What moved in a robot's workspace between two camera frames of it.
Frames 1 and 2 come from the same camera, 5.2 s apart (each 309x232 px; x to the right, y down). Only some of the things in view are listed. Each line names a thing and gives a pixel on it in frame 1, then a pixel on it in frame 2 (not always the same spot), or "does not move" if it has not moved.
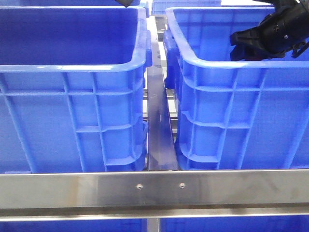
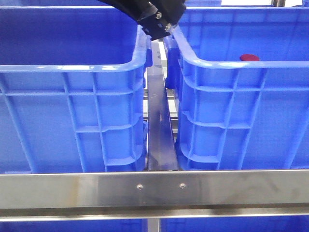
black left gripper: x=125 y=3 to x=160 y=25
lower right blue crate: x=251 y=224 does not move
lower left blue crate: x=75 y=226 does not move
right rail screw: x=182 y=185 does not move
